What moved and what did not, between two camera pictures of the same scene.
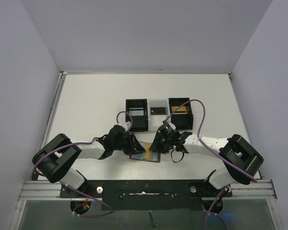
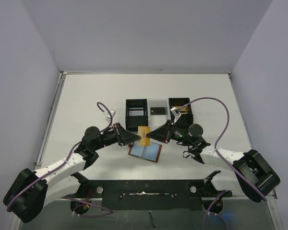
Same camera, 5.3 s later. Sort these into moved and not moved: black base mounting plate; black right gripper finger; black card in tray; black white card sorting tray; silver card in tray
Moved: black right gripper finger
Not moved: black base mounting plate; silver card in tray; black white card sorting tray; black card in tray
